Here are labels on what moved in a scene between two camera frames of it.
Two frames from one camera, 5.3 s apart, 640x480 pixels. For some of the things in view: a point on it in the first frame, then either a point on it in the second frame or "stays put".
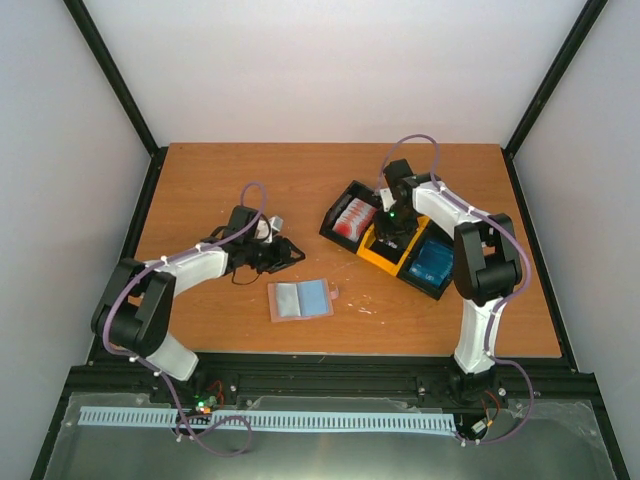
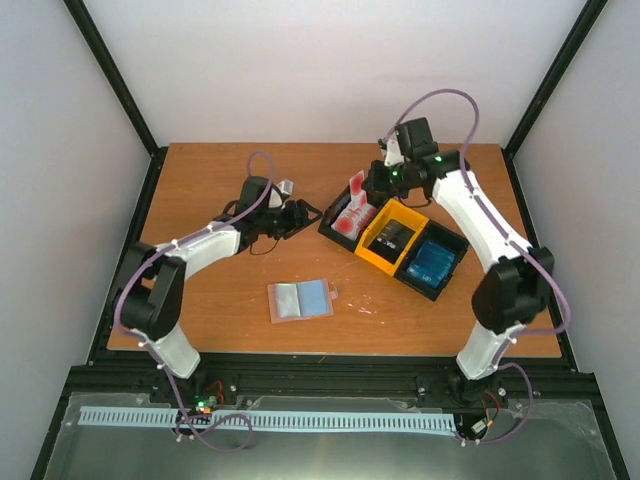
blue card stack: [433, 263] stays put
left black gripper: [282, 252] -> [298, 218]
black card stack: [388, 249] stays put
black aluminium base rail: [513, 377] stays put
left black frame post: [85, 24] stays put
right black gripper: [382, 228] -> [373, 185]
